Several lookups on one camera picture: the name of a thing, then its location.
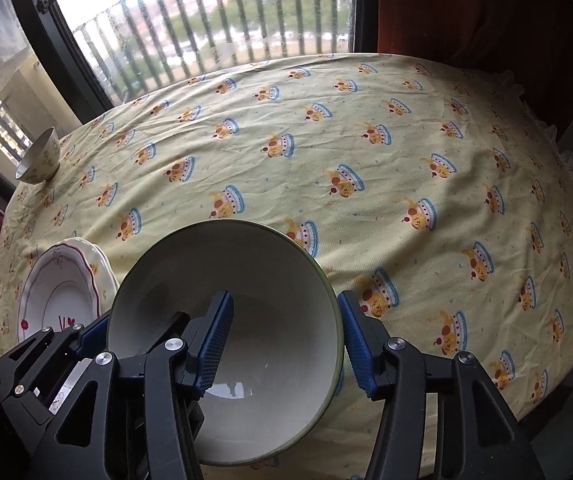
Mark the cream floral bowl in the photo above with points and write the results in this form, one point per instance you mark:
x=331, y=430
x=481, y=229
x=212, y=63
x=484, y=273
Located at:
x=41, y=165

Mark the yellow floral white plate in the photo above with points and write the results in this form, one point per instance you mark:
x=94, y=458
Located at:
x=106, y=270

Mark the yellow printed tablecloth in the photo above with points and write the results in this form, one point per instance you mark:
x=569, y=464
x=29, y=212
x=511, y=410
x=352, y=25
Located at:
x=391, y=185

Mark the red-trimmed white plate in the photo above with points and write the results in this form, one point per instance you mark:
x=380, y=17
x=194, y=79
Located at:
x=51, y=285

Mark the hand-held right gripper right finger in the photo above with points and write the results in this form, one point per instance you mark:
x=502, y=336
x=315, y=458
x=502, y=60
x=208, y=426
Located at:
x=355, y=345

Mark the orange curtain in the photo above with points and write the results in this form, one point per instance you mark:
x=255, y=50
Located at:
x=466, y=10

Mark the cream bowl green pattern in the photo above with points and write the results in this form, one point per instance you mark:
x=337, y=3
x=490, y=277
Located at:
x=266, y=310

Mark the balcony railing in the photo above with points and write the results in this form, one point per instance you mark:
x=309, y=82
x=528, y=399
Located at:
x=246, y=45

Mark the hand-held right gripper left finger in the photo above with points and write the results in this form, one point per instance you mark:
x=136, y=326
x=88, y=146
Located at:
x=216, y=340

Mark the dark window frame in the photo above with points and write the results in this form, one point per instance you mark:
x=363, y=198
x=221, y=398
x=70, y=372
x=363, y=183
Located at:
x=61, y=60

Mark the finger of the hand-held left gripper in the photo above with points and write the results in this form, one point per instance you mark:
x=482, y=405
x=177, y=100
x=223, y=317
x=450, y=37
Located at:
x=169, y=325
x=94, y=337

